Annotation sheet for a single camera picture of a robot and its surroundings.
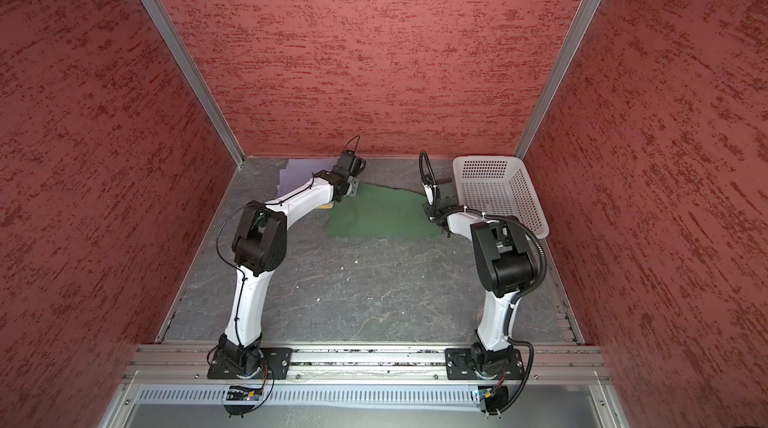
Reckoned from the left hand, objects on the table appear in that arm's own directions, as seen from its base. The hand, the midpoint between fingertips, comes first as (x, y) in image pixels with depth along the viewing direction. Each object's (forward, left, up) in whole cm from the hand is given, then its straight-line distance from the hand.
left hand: (343, 185), depth 102 cm
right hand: (-5, -33, -4) cm, 34 cm away
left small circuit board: (-60, +19, -10) cm, 64 cm away
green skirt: (-7, -13, -5) cm, 16 cm away
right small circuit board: (-59, -43, -8) cm, 74 cm away
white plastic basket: (+8, -59, -8) cm, 60 cm away
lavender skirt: (+9, +19, -2) cm, 20 cm away
